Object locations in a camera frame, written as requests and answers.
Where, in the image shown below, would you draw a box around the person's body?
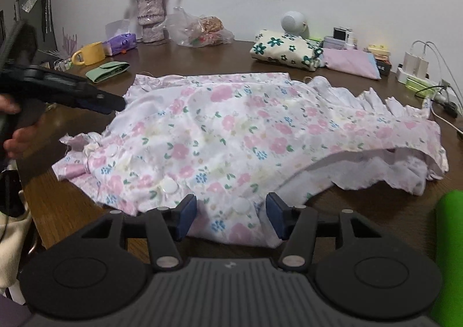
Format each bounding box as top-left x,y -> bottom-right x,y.
0,164 -> 35,327

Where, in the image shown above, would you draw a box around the small lavender tin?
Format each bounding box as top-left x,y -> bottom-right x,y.
323,37 -> 357,50

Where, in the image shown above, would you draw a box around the white charger cable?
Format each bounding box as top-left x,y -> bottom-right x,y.
410,41 -> 463,96

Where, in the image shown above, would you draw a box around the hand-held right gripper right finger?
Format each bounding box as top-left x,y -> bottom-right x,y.
265,192 -> 380,272

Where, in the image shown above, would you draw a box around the long white cable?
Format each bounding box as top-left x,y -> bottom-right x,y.
432,95 -> 463,139

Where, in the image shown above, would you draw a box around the thin black cable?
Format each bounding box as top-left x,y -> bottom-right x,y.
416,85 -> 449,98

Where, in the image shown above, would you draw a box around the pink purple fleece garment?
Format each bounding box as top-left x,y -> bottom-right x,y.
322,48 -> 382,80

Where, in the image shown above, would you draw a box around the clear plastic snack bag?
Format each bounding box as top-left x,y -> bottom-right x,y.
164,7 -> 235,48

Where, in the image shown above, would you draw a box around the person's left hand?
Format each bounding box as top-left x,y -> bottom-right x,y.
0,93 -> 46,159

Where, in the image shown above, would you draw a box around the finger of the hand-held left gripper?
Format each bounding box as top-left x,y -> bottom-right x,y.
78,97 -> 125,115
87,81 -> 126,107

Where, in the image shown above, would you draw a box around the cream teal-flowered pants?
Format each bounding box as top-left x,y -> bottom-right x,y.
251,30 -> 325,71

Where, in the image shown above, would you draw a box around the white wall charger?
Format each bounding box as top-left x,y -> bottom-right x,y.
403,52 -> 417,76
416,53 -> 430,76

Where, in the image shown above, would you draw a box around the light green gadget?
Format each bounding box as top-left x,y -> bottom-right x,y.
406,77 -> 438,93

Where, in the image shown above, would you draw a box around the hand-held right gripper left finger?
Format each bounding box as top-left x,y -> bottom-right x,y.
82,194 -> 198,272

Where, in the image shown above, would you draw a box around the small white screen gadget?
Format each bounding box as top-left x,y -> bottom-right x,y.
333,27 -> 354,42

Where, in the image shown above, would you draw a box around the grey board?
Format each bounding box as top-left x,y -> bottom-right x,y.
14,0 -> 55,49

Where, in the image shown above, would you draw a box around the pink floral ruffled garment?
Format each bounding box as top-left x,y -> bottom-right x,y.
52,73 -> 449,249

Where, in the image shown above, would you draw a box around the yellow mug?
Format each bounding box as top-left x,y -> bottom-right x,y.
71,42 -> 106,66

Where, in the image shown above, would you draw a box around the white astronaut speaker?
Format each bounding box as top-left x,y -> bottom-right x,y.
281,10 -> 310,40

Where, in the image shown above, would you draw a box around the mint green folded pouch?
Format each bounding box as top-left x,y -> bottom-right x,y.
86,61 -> 130,83

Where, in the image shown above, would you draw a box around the purple dried grass bunch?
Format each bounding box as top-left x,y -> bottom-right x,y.
47,28 -> 78,60

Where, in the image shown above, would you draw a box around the purple tissue pack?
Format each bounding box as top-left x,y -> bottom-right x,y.
103,33 -> 138,56

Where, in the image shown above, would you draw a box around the crochet-covered vase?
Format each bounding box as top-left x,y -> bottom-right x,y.
135,0 -> 168,43

